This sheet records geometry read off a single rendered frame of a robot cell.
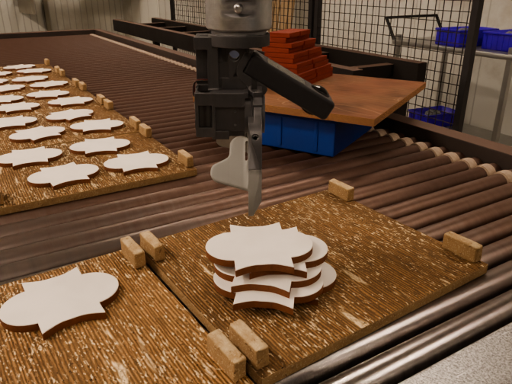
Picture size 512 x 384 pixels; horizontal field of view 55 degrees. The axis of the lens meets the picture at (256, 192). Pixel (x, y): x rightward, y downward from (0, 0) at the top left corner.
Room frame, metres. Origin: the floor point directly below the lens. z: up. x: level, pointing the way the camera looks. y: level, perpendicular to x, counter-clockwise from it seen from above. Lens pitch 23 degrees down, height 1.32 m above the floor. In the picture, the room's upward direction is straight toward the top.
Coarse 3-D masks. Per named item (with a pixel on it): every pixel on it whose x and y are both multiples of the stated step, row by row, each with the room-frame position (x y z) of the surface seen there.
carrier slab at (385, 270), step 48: (192, 240) 0.71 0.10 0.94; (336, 240) 0.71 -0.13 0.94; (384, 240) 0.71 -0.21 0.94; (432, 240) 0.71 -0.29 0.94; (192, 288) 0.57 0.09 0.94; (336, 288) 0.57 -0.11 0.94; (384, 288) 0.57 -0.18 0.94; (432, 288) 0.57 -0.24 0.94; (288, 336) 0.47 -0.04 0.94; (336, 336) 0.47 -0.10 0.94
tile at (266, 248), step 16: (272, 224) 0.65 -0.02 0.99; (224, 240) 0.60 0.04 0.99; (240, 240) 0.60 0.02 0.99; (256, 240) 0.60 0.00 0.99; (272, 240) 0.60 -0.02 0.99; (288, 240) 0.60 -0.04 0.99; (304, 240) 0.60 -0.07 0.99; (208, 256) 0.57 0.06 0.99; (224, 256) 0.56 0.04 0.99; (240, 256) 0.56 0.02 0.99; (256, 256) 0.56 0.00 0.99; (272, 256) 0.56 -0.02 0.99; (288, 256) 0.56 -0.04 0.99; (304, 256) 0.57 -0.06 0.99; (240, 272) 0.53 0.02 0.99; (288, 272) 0.54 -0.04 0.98
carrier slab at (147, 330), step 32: (0, 288) 0.57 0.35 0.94; (128, 288) 0.57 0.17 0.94; (160, 288) 0.57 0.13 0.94; (96, 320) 0.50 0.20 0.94; (128, 320) 0.50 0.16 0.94; (160, 320) 0.50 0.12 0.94; (192, 320) 0.50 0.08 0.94; (0, 352) 0.44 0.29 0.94; (32, 352) 0.44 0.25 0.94; (64, 352) 0.44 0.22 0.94; (96, 352) 0.44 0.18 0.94; (128, 352) 0.44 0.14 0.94; (160, 352) 0.44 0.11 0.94; (192, 352) 0.44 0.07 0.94
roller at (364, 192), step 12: (432, 168) 1.08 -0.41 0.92; (444, 168) 1.08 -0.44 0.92; (456, 168) 1.10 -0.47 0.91; (468, 168) 1.11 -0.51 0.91; (396, 180) 1.01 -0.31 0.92; (408, 180) 1.02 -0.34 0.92; (420, 180) 1.03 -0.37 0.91; (360, 192) 0.95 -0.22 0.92; (372, 192) 0.96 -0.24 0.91; (384, 192) 0.97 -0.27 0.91; (24, 276) 0.63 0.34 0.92
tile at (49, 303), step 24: (24, 288) 0.55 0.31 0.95; (48, 288) 0.55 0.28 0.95; (72, 288) 0.55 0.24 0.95; (96, 288) 0.55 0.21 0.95; (0, 312) 0.50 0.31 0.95; (24, 312) 0.50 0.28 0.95; (48, 312) 0.50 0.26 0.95; (72, 312) 0.50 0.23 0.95; (96, 312) 0.50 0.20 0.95; (48, 336) 0.47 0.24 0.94
